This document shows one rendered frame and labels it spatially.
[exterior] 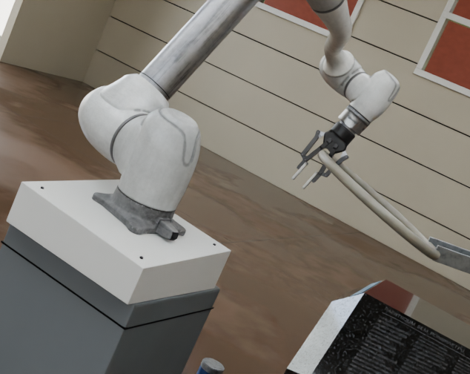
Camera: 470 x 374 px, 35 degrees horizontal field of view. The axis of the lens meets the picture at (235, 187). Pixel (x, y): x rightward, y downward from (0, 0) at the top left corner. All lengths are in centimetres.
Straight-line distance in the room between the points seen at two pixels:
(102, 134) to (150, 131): 17
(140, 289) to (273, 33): 800
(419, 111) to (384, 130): 44
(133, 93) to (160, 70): 10
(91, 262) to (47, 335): 23
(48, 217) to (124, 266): 23
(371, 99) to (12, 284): 119
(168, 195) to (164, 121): 17
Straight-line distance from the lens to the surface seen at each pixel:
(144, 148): 176
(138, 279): 161
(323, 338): 236
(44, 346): 181
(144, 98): 190
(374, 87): 236
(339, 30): 210
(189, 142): 176
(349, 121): 236
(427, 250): 224
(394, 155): 876
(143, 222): 178
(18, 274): 184
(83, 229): 169
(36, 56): 1012
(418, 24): 892
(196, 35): 196
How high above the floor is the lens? 139
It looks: 10 degrees down
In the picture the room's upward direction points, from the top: 24 degrees clockwise
